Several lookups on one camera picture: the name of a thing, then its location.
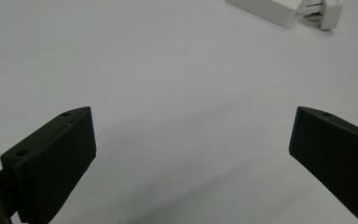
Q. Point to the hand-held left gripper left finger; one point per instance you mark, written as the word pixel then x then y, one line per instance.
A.
pixel 52 161

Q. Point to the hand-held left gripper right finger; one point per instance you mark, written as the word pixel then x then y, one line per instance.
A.
pixel 335 152

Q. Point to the white plug cap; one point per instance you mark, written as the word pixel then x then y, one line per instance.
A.
pixel 331 14

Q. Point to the white power adapter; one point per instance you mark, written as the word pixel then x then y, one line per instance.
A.
pixel 267 9

